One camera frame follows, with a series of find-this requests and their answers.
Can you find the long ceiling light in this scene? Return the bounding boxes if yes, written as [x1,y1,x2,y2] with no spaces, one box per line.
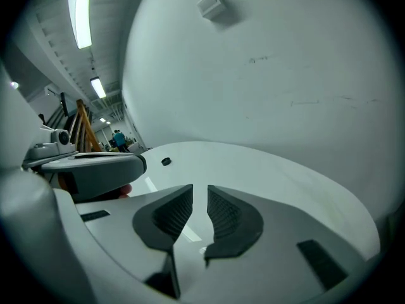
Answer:
[66,0,93,50]
[90,77,108,99]

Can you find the white wall box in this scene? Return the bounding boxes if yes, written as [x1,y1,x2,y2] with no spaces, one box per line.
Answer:
[196,0,227,20]

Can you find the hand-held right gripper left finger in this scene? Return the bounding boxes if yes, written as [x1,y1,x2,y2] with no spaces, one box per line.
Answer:
[75,184,194,300]

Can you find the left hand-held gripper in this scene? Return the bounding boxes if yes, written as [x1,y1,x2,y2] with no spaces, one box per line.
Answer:
[22,125,148,203]

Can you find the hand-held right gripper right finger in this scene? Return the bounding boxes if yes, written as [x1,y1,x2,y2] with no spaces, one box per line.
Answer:
[204,184,370,301]

